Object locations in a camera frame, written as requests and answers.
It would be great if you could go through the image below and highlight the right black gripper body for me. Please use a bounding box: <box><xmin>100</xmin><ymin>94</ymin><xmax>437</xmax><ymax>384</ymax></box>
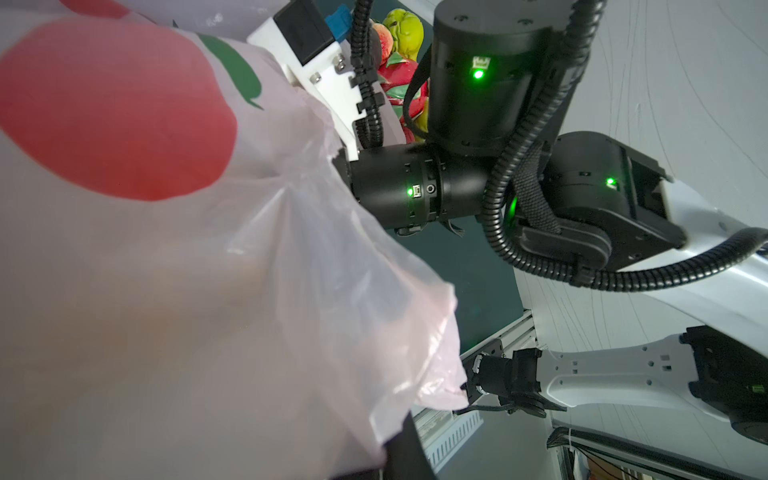
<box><xmin>332</xmin><ymin>144</ymin><xmax>442</xmax><ymax>236</ymax></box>

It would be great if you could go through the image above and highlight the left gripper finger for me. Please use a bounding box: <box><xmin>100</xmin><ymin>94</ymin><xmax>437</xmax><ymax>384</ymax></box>
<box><xmin>383</xmin><ymin>413</ymin><xmax>437</xmax><ymax>480</ymax></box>

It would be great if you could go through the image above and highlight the pink plastic bag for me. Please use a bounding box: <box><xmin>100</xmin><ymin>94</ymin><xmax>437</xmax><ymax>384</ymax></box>
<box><xmin>1</xmin><ymin>1</ymin><xmax>466</xmax><ymax>479</ymax></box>

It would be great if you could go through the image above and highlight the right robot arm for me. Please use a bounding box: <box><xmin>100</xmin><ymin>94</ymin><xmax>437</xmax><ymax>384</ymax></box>
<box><xmin>346</xmin><ymin>1</ymin><xmax>767</xmax><ymax>443</ymax></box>

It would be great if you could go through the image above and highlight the red dragon fruit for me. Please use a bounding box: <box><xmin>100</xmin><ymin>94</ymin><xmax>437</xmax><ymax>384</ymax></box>
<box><xmin>378</xmin><ymin>51</ymin><xmax>429</xmax><ymax>144</ymax></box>

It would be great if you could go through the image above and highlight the peach with leaf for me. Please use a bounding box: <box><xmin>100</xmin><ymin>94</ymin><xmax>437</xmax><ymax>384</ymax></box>
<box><xmin>372</xmin><ymin>23</ymin><xmax>394</xmax><ymax>65</ymax></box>

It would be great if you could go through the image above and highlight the green fruit at back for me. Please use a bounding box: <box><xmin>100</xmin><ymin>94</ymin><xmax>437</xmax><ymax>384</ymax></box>
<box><xmin>383</xmin><ymin>9</ymin><xmax>424</xmax><ymax>61</ymax></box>

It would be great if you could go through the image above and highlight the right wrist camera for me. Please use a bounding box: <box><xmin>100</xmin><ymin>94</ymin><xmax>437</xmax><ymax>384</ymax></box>
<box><xmin>246</xmin><ymin>1</ymin><xmax>364</xmax><ymax>161</ymax></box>

